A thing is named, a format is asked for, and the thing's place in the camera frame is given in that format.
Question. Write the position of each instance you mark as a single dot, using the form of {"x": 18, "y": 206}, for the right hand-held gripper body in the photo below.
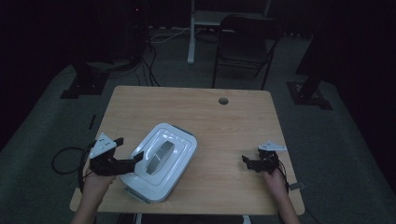
{"x": 269, "y": 158}

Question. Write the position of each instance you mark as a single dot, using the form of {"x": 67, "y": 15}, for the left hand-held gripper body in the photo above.
{"x": 104, "y": 161}

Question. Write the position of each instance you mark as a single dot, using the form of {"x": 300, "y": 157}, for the white box lid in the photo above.
{"x": 162, "y": 158}

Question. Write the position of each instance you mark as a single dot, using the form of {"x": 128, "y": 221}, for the clear plastic storage box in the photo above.
{"x": 132, "y": 193}

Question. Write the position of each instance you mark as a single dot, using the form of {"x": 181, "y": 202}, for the person's right hand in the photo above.
{"x": 275, "y": 183}

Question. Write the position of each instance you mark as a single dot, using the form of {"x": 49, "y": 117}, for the person's left hand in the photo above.
{"x": 98, "y": 186}

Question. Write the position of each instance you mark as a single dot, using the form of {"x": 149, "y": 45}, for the grey tape piece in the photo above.
{"x": 296, "y": 186}

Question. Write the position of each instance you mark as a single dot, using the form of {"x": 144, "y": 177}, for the white table leg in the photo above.
{"x": 246, "y": 219}
{"x": 138, "y": 219}

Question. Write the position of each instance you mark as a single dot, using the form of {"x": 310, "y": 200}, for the round table grommet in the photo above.
{"x": 223, "y": 100}

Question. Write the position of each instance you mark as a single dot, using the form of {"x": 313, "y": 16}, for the black stand with base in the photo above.
{"x": 306, "y": 96}
{"x": 88, "y": 82}

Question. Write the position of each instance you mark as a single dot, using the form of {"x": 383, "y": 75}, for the black folding chair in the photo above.
{"x": 246, "y": 49}

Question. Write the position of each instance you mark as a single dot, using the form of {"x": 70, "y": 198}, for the dark equipment cabinet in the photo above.
{"x": 137, "y": 31}

